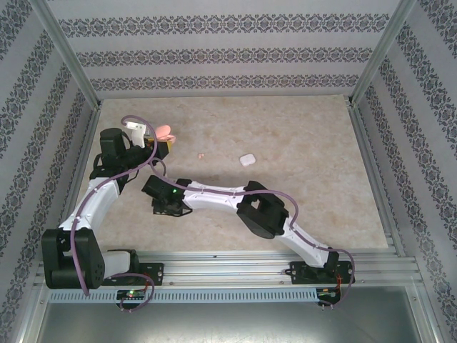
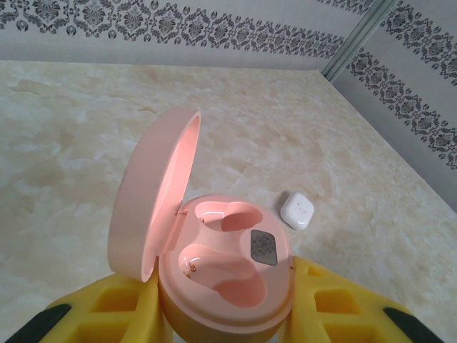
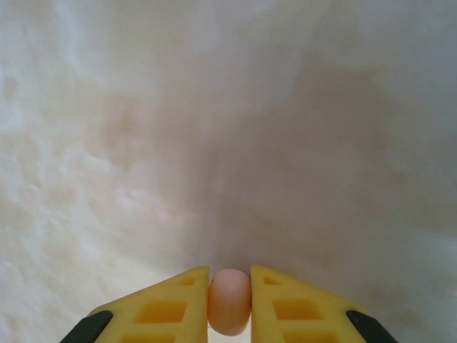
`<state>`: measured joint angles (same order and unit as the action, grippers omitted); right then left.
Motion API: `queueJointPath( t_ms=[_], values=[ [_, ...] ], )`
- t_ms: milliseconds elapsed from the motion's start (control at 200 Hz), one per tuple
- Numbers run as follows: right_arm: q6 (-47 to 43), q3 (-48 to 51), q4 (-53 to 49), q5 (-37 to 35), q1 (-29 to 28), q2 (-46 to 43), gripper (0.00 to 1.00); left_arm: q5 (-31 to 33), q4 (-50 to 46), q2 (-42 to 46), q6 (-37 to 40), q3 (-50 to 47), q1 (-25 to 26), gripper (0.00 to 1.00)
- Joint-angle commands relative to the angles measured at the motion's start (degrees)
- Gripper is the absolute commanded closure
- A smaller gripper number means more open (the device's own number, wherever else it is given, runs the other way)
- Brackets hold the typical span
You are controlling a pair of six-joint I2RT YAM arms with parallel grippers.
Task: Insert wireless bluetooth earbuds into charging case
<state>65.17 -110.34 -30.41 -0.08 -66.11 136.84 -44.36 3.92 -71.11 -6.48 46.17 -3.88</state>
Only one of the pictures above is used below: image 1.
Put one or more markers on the pink earbud charging case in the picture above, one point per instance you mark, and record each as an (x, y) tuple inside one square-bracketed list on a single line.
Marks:
[(163, 131)]

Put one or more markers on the white earbud charging case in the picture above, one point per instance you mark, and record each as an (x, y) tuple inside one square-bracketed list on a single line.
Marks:
[(247, 160)]

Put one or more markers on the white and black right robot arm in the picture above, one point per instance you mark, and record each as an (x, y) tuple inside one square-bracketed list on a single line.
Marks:
[(210, 202)]

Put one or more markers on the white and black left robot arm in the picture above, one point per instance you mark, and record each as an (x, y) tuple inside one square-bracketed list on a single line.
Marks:
[(101, 200)]

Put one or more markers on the black arm base mounting plate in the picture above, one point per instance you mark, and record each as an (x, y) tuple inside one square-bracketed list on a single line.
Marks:
[(153, 273), (300, 273)]

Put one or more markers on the small green circuit board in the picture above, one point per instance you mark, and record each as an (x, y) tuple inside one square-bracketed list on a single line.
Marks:
[(328, 293), (132, 294)]

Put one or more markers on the grey metal sheet panel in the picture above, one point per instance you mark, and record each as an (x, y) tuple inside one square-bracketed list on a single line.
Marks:
[(228, 325)]

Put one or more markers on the aluminium side rail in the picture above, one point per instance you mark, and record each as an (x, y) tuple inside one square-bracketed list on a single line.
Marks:
[(88, 143), (364, 143)]

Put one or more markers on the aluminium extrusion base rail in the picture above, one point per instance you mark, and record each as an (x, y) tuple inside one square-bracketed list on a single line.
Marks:
[(221, 268)]

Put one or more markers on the aluminium frame post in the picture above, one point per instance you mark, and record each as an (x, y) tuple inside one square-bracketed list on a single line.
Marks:
[(68, 53), (383, 50)]

